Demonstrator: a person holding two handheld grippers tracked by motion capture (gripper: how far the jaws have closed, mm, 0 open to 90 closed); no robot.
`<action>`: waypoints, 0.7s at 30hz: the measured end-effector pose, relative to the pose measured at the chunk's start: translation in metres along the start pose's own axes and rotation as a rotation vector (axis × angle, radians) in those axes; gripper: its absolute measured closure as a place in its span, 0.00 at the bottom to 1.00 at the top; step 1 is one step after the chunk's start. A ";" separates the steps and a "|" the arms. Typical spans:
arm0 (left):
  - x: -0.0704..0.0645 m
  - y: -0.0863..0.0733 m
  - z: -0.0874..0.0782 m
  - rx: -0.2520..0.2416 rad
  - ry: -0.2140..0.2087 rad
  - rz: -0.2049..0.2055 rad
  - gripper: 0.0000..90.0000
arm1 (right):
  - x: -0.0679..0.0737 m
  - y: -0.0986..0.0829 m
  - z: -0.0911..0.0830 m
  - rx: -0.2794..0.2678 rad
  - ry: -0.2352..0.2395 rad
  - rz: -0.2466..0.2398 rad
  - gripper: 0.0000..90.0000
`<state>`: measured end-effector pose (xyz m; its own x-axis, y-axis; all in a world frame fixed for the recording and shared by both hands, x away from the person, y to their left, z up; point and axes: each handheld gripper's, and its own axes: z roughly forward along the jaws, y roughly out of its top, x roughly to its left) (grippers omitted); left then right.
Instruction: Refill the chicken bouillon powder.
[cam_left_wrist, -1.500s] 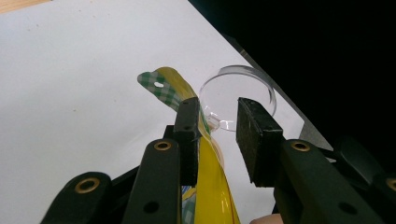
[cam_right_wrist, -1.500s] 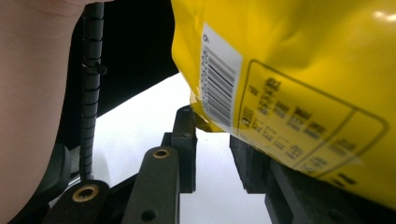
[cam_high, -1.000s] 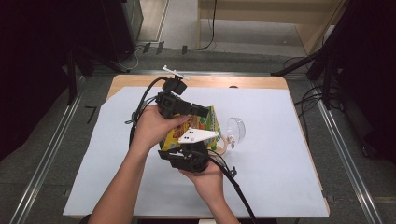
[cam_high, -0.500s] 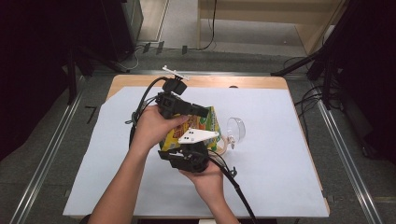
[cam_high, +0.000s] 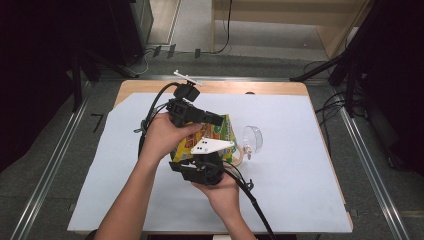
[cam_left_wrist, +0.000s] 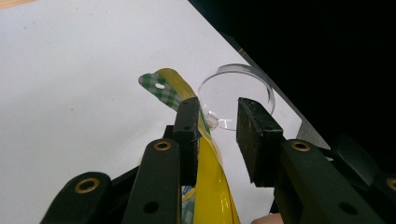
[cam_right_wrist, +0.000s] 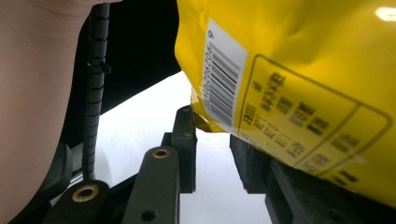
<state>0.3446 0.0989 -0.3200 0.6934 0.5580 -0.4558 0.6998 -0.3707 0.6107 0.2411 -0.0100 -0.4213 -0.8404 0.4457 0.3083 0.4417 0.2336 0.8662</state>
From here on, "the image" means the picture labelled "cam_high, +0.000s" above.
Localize yellow stand-up pouch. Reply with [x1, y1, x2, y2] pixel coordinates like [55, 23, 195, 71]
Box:
[169, 114, 240, 164]

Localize light wooden shelf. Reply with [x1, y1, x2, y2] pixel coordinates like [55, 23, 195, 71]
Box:
[211, 0, 371, 59]

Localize white table mat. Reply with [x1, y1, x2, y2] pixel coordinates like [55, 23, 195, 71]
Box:
[67, 92, 353, 233]

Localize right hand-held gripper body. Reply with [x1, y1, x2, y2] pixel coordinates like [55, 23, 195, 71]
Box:
[179, 137, 235, 187]

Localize black floor cables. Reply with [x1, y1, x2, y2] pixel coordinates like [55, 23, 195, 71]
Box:
[314, 91, 351, 148]

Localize person's right hand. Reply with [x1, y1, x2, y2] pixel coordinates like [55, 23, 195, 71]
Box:
[193, 173, 242, 219]

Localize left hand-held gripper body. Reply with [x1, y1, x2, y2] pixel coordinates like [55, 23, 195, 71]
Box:
[165, 69, 205, 128]

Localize black metal stand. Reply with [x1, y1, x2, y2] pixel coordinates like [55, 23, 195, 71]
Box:
[70, 49, 85, 112]

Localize person's left hand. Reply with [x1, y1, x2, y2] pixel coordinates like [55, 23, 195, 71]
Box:
[139, 112, 203, 165]

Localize clear pitcher with beige handle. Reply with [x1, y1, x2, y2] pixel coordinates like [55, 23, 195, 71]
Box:
[229, 125, 264, 167]

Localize hand-held gripper black cable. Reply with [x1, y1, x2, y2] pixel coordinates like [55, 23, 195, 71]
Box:
[221, 161, 278, 240]
[134, 82, 181, 158]

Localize black tripod stand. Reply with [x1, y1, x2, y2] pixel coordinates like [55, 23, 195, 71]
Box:
[289, 0, 424, 118]

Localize hanging black cable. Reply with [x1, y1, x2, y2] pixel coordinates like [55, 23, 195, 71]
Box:
[213, 0, 233, 55]

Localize dark curtain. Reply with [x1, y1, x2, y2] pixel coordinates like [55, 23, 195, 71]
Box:
[0, 0, 113, 173]
[361, 0, 424, 176]

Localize white floor cable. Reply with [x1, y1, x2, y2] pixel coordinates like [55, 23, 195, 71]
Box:
[132, 49, 150, 76]

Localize black cabinet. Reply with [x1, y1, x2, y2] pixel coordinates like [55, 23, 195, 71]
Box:
[106, 0, 154, 67]

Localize left hand-held gripper black cable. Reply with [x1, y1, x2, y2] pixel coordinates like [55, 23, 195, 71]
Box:
[134, 82, 181, 158]

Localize right hand-held gripper black cable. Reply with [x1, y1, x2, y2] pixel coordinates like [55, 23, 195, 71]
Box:
[221, 161, 278, 240]

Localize aluminium floor rail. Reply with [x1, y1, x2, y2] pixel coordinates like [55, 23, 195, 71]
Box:
[333, 86, 411, 240]
[9, 83, 93, 240]

